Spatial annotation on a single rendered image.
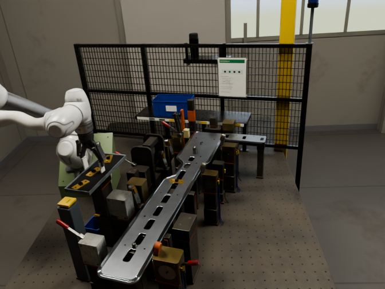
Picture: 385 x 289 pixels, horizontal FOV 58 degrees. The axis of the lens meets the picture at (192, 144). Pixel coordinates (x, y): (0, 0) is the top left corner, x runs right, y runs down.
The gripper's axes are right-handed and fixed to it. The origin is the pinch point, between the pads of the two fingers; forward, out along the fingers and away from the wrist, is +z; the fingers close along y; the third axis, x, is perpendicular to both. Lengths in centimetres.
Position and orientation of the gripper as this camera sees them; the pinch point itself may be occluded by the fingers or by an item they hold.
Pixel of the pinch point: (94, 166)
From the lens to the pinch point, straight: 186.4
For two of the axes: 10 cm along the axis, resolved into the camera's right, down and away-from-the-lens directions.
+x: 4.2, -4.6, 7.8
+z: 0.9, 8.8, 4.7
